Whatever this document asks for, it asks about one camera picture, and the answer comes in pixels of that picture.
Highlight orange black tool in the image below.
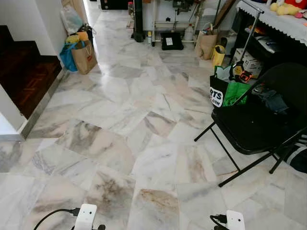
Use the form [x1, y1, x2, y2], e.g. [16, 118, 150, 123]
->
[232, 64, 253, 82]

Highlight black box white label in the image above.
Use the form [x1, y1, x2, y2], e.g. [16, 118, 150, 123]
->
[160, 32, 185, 51]

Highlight white lace tablecloth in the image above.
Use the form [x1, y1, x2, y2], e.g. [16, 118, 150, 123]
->
[237, 0, 307, 45]

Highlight grey metal pole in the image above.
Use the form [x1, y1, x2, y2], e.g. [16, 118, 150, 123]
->
[239, 7, 265, 65]

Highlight yellow bag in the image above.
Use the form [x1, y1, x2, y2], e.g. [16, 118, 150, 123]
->
[212, 45, 226, 67]

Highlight plain tan paper bag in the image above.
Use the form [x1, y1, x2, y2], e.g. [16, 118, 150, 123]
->
[195, 29, 219, 61]

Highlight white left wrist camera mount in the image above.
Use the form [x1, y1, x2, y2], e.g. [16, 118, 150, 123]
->
[74, 204, 98, 230]

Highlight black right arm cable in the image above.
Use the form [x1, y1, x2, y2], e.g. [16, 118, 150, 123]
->
[210, 214, 228, 230]

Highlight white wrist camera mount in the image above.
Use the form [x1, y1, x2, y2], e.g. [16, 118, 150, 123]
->
[225, 210, 246, 230]
[74, 204, 98, 230]

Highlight dark wooden staircase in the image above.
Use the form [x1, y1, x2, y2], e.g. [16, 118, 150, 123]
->
[0, 25, 63, 120]

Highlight black shelf unit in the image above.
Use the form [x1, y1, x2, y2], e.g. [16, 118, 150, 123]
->
[230, 10, 307, 80]

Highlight black white striped bag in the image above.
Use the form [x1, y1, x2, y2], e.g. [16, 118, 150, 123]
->
[282, 136, 307, 173]

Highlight white metal frame table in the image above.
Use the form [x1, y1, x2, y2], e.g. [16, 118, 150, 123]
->
[151, 0, 215, 47]

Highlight white plastic bag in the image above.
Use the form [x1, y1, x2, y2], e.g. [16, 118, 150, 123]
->
[60, 6, 83, 35]

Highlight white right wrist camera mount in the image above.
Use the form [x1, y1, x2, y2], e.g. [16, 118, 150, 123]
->
[225, 210, 246, 230]

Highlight blue shopping bag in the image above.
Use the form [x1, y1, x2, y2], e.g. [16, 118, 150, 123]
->
[59, 42, 78, 73]

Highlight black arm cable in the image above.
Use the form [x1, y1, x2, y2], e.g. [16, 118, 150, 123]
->
[210, 214, 228, 230]
[33, 207, 80, 230]

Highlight black folding chair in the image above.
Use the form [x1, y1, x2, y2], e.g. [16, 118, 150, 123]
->
[194, 62, 307, 188]

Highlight green bag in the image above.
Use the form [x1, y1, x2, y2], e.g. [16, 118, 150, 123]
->
[223, 79, 251, 107]

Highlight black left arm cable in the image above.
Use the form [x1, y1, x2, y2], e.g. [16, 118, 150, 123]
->
[33, 207, 80, 230]

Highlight black post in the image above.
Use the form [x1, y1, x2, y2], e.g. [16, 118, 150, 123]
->
[132, 0, 146, 43]

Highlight dark grey cloth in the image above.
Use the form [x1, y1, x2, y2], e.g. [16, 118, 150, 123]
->
[253, 86, 289, 114]

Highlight black bag white letters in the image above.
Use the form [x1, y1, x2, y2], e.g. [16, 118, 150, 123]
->
[209, 74, 231, 109]

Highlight white cardboard box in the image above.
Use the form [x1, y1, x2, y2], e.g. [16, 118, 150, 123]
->
[233, 48, 264, 78]

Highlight brown paper bag red print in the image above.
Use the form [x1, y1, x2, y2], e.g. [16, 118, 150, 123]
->
[71, 40, 98, 75]

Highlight yellow stuffed toy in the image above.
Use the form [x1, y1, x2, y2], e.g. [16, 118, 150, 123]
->
[270, 2, 301, 16]

